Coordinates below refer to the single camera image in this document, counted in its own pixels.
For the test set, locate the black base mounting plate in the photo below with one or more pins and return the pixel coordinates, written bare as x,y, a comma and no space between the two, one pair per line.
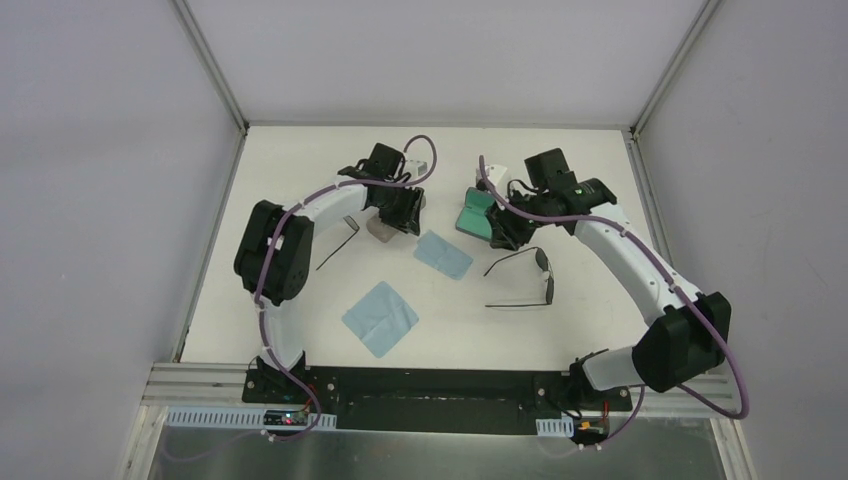
488,402

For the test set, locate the blue cleaning cloth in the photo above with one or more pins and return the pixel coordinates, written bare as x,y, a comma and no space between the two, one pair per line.
380,319
439,254

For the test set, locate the aluminium front rail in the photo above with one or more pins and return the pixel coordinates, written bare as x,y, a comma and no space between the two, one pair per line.
222,385

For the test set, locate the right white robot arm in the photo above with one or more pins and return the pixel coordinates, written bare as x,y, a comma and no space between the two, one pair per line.
687,329

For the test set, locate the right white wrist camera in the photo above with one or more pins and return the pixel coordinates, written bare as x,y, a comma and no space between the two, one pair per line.
498,176

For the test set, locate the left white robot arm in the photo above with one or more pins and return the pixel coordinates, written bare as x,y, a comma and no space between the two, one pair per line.
274,260

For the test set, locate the right thin-frame sunglasses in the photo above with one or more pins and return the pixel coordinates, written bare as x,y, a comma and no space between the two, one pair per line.
527,277

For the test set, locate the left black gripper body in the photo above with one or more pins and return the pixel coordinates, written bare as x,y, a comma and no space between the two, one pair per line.
400,211

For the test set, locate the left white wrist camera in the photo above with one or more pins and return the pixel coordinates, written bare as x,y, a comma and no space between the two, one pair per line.
416,167

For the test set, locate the left white cable duct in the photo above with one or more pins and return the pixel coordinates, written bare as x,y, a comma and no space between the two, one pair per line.
274,419

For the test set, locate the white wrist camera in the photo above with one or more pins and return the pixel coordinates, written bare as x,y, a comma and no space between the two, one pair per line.
416,167
498,176

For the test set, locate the white cable duct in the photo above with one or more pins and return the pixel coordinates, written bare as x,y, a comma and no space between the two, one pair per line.
274,419
562,427

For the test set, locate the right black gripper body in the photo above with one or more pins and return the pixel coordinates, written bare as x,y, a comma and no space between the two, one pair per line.
535,202

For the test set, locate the right white cable duct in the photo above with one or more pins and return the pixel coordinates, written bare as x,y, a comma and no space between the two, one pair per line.
562,427

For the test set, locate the blue-green glasses case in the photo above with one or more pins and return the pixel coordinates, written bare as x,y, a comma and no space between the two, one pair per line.
472,219

